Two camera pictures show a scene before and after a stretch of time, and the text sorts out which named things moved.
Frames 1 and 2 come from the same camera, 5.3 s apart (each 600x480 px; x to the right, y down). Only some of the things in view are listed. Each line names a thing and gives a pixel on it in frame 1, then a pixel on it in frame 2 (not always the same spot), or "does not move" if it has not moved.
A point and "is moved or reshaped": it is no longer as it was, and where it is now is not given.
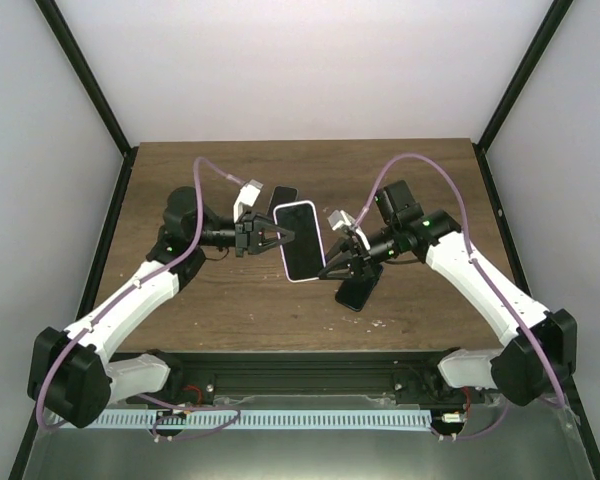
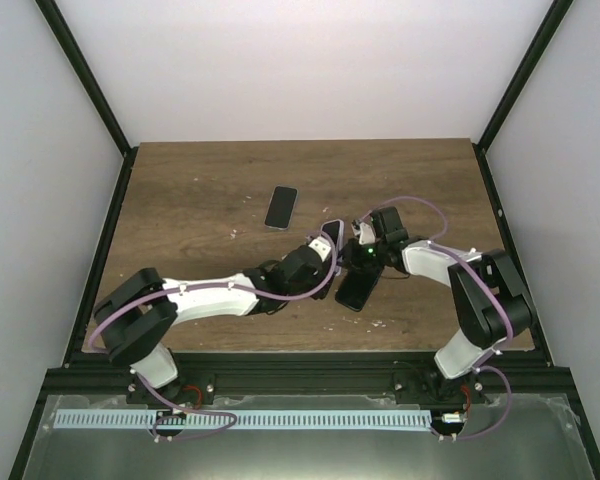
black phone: (304, 255) is moved or reshaped
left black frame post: (58, 26) does not move
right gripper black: (358, 259) does not move
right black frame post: (546, 32) does not move
